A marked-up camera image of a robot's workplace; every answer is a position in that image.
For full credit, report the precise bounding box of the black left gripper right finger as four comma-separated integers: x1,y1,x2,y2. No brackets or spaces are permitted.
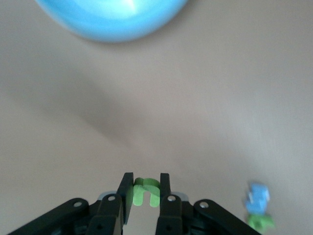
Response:
156,173,262,235

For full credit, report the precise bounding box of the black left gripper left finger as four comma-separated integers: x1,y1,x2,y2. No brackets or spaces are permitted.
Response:
7,172,134,235

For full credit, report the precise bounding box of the green small letter n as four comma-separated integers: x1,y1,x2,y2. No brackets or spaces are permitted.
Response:
132,177,161,207

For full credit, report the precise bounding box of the blue small letter m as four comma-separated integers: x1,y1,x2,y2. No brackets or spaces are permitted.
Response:
244,180,271,216

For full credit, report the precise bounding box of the green small letter q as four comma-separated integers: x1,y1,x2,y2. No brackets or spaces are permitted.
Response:
246,212,275,233

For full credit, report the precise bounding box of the brown table mat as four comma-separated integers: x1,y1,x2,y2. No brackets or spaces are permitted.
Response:
0,0,313,235

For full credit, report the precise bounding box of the blue plate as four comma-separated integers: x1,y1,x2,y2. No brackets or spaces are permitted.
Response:
34,0,190,44

